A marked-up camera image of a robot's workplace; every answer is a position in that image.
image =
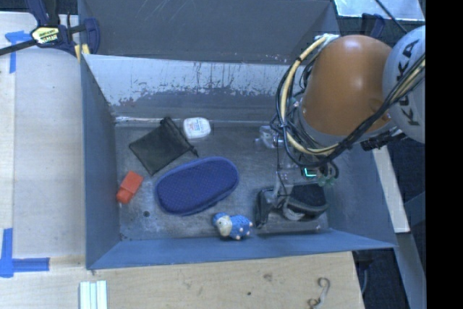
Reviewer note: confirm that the blue toy sheep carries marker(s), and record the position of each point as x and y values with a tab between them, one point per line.
233	226

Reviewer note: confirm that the pale wood board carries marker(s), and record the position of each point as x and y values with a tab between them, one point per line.
47	155

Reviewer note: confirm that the grey metal bin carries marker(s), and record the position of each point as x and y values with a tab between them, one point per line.
202	29

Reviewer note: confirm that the white dental floss box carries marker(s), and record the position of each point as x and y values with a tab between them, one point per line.
196	128

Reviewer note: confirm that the black cylinder on white bracket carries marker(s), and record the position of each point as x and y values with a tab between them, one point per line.
374	144

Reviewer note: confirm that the black mesh pouch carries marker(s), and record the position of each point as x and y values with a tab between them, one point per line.
159	150

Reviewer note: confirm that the black angular object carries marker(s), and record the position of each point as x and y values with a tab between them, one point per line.
264	208

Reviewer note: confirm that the orange block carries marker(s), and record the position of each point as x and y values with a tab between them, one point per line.
129	187

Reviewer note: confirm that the dark blue slipper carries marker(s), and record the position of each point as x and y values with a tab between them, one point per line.
307	202

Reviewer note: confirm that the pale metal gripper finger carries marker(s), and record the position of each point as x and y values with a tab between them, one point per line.
269	136
282	185

